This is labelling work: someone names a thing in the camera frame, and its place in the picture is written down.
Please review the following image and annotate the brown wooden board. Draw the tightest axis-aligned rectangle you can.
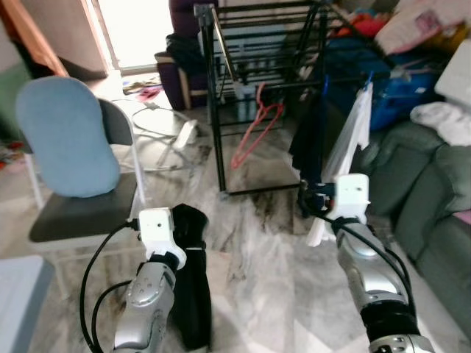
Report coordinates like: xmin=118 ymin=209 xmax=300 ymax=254
xmin=0 ymin=0 xmax=71 ymax=79

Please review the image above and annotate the green white air purifier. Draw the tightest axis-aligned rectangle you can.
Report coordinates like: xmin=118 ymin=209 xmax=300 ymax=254
xmin=0 ymin=44 xmax=35 ymax=145

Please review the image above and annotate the blue chair cushion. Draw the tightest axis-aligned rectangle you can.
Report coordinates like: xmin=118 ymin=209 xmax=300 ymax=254
xmin=15 ymin=75 xmax=123 ymax=199

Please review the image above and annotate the purple armchair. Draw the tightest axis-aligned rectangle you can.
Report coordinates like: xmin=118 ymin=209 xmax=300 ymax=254
xmin=154 ymin=0 xmax=215 ymax=112

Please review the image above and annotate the navy shirt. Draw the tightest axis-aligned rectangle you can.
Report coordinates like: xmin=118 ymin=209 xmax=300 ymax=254
xmin=288 ymin=76 xmax=333 ymax=193

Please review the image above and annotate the black garment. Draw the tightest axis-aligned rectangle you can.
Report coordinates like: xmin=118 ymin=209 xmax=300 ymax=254
xmin=167 ymin=204 xmax=215 ymax=351

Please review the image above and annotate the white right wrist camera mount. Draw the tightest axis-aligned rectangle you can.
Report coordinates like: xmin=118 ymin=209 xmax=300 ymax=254
xmin=334 ymin=174 xmax=371 ymax=224

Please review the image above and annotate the white shirt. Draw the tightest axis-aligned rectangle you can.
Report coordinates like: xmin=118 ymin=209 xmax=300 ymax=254
xmin=305 ymin=80 xmax=375 ymax=248

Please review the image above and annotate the pink pillow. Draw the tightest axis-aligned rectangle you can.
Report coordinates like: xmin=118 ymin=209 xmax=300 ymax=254
xmin=375 ymin=0 xmax=471 ymax=57

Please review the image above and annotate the white tubular frame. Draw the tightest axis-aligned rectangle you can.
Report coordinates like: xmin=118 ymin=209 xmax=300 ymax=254
xmin=110 ymin=99 xmax=200 ymax=174

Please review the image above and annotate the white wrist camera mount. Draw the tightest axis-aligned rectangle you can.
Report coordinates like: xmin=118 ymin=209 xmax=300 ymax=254
xmin=334 ymin=174 xmax=371 ymax=224
xmin=138 ymin=207 xmax=178 ymax=263

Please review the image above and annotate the dark garment on armchair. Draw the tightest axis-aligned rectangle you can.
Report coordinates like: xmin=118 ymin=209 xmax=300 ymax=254
xmin=166 ymin=33 xmax=210 ymax=74

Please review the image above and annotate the grey folding chair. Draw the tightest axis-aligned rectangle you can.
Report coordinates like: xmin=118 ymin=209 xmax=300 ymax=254
xmin=25 ymin=99 xmax=149 ymax=248

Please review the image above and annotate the pink toy pile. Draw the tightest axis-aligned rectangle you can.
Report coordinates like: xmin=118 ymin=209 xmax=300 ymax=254
xmin=121 ymin=73 xmax=167 ymax=101

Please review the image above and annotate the green sofa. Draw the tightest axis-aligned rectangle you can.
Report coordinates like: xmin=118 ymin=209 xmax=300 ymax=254
xmin=360 ymin=121 xmax=471 ymax=336

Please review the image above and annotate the white box appliance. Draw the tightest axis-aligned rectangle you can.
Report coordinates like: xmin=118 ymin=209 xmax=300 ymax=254
xmin=433 ymin=40 xmax=471 ymax=112

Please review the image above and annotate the pink plastic hanger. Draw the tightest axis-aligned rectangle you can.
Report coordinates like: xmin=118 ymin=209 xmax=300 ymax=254
xmin=230 ymin=82 xmax=287 ymax=171

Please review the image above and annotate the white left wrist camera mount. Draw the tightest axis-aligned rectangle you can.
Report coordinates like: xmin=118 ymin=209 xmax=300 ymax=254
xmin=138 ymin=207 xmax=178 ymax=263

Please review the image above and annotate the red cloth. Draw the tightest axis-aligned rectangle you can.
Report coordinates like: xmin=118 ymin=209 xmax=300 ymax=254
xmin=334 ymin=8 xmax=388 ymax=38

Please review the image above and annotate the blue storage bag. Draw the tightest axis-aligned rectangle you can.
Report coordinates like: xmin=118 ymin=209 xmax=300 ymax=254
xmin=327 ymin=36 xmax=443 ymax=132

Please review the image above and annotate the crumpled white cloth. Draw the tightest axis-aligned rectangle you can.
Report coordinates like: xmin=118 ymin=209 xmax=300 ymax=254
xmin=409 ymin=101 xmax=471 ymax=147

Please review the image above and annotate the black metal drying rack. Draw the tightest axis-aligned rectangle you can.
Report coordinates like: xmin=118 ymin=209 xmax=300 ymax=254
xmin=194 ymin=0 xmax=414 ymax=196

